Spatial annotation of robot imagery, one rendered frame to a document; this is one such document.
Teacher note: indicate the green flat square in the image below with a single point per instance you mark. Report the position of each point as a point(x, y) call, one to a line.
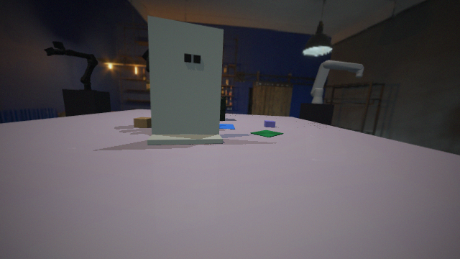
point(267, 133)

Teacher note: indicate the small purple block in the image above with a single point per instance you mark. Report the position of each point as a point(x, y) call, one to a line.
point(269, 123)

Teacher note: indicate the small brown block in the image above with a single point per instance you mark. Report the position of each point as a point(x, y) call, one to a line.
point(142, 122)

